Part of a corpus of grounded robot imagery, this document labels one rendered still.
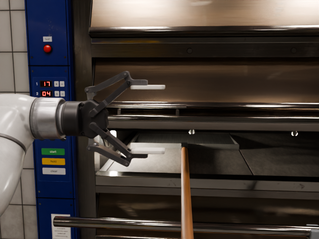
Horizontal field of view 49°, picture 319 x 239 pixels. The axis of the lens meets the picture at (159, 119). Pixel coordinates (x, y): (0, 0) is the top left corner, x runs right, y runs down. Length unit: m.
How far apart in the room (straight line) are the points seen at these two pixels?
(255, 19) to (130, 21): 0.43
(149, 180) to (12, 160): 0.73
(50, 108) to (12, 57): 0.71
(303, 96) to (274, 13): 0.30
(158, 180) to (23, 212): 0.56
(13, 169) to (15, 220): 0.87
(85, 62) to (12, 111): 0.62
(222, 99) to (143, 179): 0.42
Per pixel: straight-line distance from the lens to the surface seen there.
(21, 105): 0.77
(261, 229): 1.02
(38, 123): 0.75
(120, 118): 1.17
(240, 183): 1.37
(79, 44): 1.34
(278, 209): 1.45
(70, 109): 0.74
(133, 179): 1.37
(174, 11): 1.29
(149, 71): 1.30
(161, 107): 1.19
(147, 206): 1.42
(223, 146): 1.80
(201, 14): 1.29
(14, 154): 0.74
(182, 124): 1.15
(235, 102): 1.27
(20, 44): 1.43
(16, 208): 1.56
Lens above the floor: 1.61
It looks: 9 degrees down
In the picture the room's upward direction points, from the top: straight up
